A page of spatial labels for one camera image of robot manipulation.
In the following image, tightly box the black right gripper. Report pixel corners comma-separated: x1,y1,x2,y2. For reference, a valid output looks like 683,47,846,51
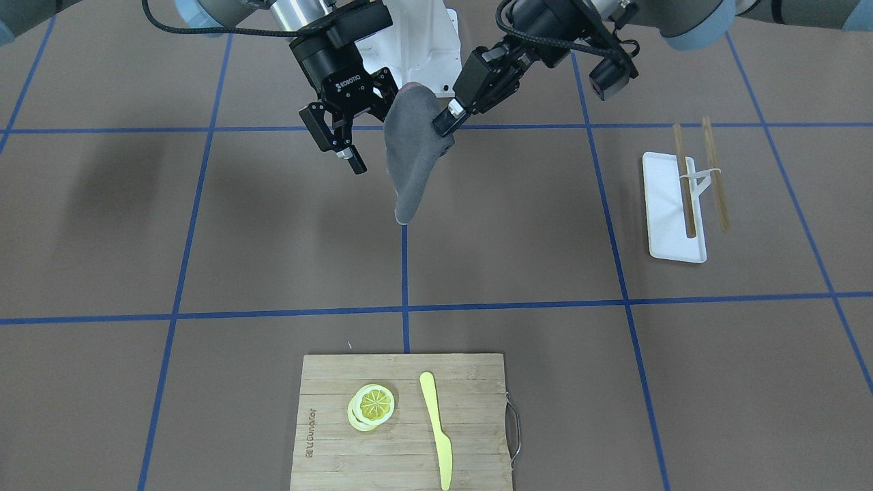
289,2,401,175

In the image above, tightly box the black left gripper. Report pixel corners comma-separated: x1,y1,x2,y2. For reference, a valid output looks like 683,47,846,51
432,35,541,137

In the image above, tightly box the grey cleaning cloth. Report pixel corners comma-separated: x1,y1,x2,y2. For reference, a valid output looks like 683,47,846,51
383,82,455,226

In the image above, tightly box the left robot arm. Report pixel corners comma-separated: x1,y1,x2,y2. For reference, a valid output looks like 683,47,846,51
432,1,871,136

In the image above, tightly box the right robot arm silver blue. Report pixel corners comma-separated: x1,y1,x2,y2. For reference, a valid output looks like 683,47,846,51
171,1,399,175

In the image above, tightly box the white chopstick rest tray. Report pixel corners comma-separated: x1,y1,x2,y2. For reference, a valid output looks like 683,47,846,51
642,151,711,264

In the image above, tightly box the wooden chopstick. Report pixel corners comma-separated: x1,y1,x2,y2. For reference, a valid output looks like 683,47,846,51
672,123,696,239
702,116,732,233

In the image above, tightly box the yellow lemon slice toy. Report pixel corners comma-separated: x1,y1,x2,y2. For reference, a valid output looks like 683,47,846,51
346,383,396,432

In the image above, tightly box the yellow plastic knife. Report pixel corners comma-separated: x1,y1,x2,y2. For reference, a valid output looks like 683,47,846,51
419,371,454,490

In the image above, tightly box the bamboo cutting board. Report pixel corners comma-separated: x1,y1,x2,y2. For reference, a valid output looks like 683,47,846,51
289,353,514,490

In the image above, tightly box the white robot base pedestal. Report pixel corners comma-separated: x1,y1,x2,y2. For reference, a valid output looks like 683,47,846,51
356,1,462,98

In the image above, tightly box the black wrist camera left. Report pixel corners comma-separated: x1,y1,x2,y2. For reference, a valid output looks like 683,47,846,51
589,53,638,102

